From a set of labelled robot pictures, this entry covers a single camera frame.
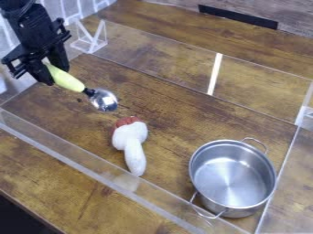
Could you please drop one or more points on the black bar on table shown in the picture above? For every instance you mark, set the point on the black bar on table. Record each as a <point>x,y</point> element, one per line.
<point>253,20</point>

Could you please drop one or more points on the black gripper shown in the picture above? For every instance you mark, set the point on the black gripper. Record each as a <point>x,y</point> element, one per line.
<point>42,38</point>

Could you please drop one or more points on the silver metal pot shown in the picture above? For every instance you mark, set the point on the silver metal pot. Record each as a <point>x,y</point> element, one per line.
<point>234,178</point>

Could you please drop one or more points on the clear acrylic triangle stand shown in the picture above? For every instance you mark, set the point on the clear acrylic triangle stand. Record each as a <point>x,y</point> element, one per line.
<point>90,43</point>

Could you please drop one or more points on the clear acrylic front barrier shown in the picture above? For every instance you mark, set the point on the clear acrylic front barrier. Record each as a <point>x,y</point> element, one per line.
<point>154,198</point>

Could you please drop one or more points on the green handled metal spoon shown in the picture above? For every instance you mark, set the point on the green handled metal spoon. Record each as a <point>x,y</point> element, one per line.
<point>102,98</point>

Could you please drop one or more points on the white plush mushroom toy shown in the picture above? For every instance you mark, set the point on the white plush mushroom toy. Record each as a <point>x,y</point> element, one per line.
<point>130,133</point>

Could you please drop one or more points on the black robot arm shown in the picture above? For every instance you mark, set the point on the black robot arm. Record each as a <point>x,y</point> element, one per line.
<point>42,38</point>

